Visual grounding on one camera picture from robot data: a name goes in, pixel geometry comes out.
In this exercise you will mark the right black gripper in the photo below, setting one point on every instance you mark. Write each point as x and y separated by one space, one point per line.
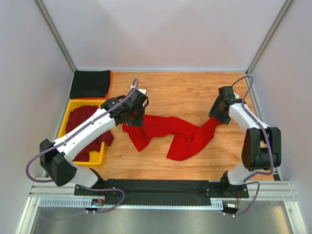
217 117

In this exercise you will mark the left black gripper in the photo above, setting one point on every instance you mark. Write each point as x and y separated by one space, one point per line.
136 121

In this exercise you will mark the bright red t shirt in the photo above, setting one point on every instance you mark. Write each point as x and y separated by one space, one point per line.
188 140

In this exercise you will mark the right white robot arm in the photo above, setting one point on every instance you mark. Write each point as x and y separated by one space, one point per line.
261 151

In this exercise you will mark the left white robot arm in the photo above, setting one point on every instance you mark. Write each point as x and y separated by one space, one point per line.
56 157

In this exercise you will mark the folded black t shirt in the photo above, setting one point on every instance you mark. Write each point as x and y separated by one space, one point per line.
90 84

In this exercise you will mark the yellow plastic bin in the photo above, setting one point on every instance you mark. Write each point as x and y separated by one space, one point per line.
79 110

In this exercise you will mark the black cloth strip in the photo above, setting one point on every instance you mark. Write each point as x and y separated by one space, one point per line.
162 192

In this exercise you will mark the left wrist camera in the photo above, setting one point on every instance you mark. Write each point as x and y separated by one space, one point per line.
139 98

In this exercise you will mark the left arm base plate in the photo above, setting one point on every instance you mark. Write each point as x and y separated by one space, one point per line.
104 188

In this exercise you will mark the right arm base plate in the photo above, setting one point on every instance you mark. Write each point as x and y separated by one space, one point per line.
221 190

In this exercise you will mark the aluminium front rail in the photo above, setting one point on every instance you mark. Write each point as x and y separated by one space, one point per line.
268 191

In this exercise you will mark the slotted grey cable duct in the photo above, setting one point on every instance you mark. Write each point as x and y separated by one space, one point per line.
91 203

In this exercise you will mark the right aluminium corner post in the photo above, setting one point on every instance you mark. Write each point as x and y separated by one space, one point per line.
270 34

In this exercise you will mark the aluminium corner post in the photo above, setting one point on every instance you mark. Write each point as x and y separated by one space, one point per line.
270 34
56 35

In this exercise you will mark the left aluminium corner post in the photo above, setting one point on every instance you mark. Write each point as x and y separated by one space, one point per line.
56 35

